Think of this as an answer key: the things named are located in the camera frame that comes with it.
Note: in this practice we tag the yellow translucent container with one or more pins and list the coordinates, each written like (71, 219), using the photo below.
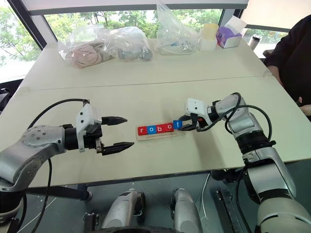
(210, 31)

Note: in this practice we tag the silver right robot leg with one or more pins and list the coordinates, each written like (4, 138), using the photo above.
(185, 211)

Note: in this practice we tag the tall clear plastic bag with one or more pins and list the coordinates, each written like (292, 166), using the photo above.
(173, 36)

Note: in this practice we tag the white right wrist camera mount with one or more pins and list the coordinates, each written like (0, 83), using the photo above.
(196, 105)

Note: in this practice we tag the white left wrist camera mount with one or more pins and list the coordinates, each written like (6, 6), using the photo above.
(85, 116)

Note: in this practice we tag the clear bag with pink plush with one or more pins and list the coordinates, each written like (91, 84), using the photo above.
(77, 38)

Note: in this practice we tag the black seat beside table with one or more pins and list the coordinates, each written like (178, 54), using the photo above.
(5, 97)

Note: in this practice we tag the black floor rail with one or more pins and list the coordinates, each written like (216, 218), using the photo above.
(228, 211)

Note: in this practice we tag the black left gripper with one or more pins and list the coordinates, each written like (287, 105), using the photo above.
(93, 138)

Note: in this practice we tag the black office chair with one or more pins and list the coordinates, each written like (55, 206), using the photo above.
(268, 53)

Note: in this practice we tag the red letter tile o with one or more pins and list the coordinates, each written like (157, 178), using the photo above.
(168, 128)

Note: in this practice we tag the clear bag with grey items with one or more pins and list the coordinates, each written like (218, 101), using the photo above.
(131, 38)

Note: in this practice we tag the black metal bracket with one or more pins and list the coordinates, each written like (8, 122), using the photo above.
(91, 222)

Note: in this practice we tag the silver robot leg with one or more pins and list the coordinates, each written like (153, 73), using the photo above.
(121, 211)
(185, 211)

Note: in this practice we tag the person's bare hand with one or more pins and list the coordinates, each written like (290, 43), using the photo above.
(307, 110)

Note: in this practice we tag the blue letter tile t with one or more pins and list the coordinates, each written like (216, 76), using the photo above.
(177, 124)

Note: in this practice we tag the wooden letter tray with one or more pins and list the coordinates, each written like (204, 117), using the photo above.
(155, 137)

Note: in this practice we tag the red letter tile b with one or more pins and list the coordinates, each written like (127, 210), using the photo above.
(160, 129)

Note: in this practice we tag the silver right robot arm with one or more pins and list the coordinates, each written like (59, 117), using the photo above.
(243, 121)

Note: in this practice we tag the black table frame bar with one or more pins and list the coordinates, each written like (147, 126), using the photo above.
(63, 193)
(228, 175)

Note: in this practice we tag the grey bundled item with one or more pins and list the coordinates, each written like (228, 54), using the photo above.
(134, 54)

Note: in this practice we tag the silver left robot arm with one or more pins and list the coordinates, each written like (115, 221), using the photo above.
(31, 145)

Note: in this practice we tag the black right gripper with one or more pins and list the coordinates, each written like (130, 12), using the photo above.
(199, 122)

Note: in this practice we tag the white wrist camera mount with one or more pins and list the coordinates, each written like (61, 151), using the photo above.
(196, 105)
(85, 116)

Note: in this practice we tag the purple tissue box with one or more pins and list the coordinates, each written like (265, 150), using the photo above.
(228, 38)

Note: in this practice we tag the silver left robot leg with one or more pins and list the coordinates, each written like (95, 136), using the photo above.
(121, 211)

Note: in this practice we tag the blue letter tile o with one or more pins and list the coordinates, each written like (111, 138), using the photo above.
(150, 129)

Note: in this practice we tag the person in dark top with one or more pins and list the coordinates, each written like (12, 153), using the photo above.
(291, 60)

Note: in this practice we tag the pink plush toy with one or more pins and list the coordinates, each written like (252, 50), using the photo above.
(85, 57)

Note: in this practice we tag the red letter tile r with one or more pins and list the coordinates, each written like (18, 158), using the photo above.
(142, 130)

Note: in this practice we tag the white tumbler with dark lid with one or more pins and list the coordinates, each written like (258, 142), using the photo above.
(254, 41)

